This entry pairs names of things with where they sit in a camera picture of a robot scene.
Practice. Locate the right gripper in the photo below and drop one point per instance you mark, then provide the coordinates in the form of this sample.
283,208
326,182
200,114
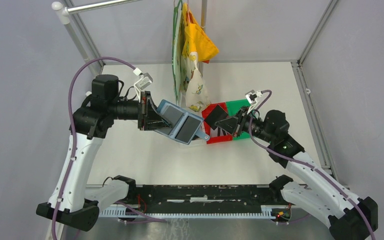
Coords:
229,124

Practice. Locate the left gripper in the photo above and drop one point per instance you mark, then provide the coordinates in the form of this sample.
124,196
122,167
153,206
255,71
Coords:
154,119

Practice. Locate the black card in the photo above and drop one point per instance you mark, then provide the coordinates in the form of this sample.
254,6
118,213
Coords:
217,114
184,125

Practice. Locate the blue card holder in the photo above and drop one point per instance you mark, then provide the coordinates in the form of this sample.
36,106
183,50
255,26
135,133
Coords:
161,108

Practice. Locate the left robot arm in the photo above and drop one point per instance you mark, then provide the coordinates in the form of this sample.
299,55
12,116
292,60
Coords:
69,204

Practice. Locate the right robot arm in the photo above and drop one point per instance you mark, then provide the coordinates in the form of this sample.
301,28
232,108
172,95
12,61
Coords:
346,215

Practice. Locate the red bin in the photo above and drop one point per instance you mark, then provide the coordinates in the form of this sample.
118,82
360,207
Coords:
218,135

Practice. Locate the hanging patterned cloth bag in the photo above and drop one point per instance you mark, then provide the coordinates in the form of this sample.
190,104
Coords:
188,84

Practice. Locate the yellow cloth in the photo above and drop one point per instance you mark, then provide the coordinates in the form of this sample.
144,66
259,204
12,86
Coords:
195,40

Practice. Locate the white clothes rack pole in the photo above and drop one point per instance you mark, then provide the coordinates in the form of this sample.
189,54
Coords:
69,16

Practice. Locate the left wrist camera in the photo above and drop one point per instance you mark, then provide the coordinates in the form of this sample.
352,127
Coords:
144,80

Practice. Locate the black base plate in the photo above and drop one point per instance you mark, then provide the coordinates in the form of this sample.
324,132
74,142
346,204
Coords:
203,199

